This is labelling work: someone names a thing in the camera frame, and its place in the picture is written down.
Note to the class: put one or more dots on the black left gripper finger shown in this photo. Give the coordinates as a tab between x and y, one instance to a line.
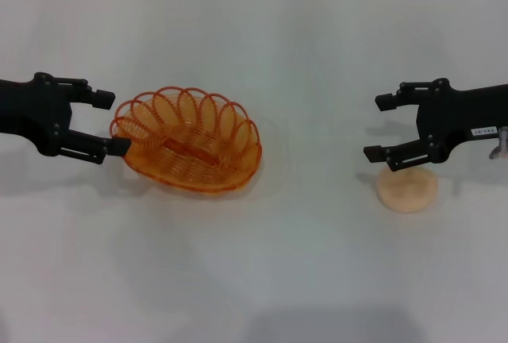
104	99
91	146

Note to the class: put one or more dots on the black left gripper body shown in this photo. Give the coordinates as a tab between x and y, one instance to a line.
35	112

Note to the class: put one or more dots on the round beige bun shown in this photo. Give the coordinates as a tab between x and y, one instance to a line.
409	194

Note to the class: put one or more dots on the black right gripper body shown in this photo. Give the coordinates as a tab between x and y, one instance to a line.
448	120

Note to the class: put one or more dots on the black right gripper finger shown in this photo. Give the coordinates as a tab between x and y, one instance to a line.
387	101
405	154

